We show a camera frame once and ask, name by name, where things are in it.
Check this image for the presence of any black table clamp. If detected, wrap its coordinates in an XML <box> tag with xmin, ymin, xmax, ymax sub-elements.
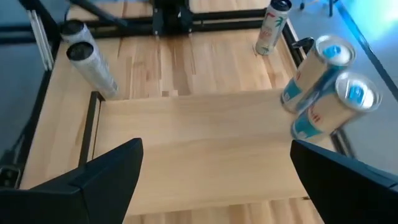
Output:
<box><xmin>292</xmin><ymin>36</ymin><xmax>315</xmax><ymax>57</ymax></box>

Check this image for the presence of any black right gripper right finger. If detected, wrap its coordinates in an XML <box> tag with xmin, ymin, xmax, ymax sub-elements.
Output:
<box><xmin>290</xmin><ymin>139</ymin><xmax>398</xmax><ymax>224</ymax></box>

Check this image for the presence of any blue silver Red Bull can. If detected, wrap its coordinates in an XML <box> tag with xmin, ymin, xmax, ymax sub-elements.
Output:
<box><xmin>279</xmin><ymin>34</ymin><xmax>357</xmax><ymax>114</ymax></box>
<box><xmin>290</xmin><ymin>71</ymin><xmax>382</xmax><ymax>142</ymax></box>

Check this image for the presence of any black aluminium table frame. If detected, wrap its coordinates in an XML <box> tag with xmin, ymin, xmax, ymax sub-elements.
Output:
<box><xmin>0</xmin><ymin>0</ymin><xmax>312</xmax><ymax>190</ymax></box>

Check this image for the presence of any wooden shelf with black frame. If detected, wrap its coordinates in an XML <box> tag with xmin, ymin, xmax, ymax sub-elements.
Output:
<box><xmin>77</xmin><ymin>88</ymin><xmax>357</xmax><ymax>217</ymax></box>

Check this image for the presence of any silver edge bracket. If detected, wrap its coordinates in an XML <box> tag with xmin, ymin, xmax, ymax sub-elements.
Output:
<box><xmin>27</xmin><ymin>9</ymin><xmax>56</xmax><ymax>73</ymax></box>

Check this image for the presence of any white Celsius can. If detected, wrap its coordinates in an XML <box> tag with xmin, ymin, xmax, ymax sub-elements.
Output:
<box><xmin>60</xmin><ymin>19</ymin><xmax>99</xmax><ymax>50</ymax></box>
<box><xmin>65</xmin><ymin>40</ymin><xmax>120</xmax><ymax>100</ymax></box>
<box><xmin>254</xmin><ymin>0</ymin><xmax>293</xmax><ymax>56</ymax></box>

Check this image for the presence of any black tripod stand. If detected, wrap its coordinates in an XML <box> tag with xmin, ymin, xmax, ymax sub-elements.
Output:
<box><xmin>298</xmin><ymin>0</ymin><xmax>340</xmax><ymax>18</ymax></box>

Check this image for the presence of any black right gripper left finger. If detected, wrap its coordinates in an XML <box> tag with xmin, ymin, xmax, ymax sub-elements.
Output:
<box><xmin>0</xmin><ymin>138</ymin><xmax>144</xmax><ymax>224</ymax></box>

